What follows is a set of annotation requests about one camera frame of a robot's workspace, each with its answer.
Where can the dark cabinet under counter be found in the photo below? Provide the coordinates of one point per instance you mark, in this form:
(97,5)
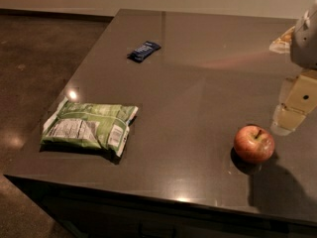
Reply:
(94,213)

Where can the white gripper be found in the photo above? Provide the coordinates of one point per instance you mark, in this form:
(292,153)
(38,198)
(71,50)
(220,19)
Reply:
(305,45)

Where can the green jalapeno chip bag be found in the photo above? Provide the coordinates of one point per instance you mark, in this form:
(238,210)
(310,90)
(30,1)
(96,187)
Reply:
(89,126)

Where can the dark blue snack bar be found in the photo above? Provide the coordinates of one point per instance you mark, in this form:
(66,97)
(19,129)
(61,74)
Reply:
(143,51)

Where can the red yellow apple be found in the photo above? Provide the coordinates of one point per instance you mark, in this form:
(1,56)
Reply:
(254,144)

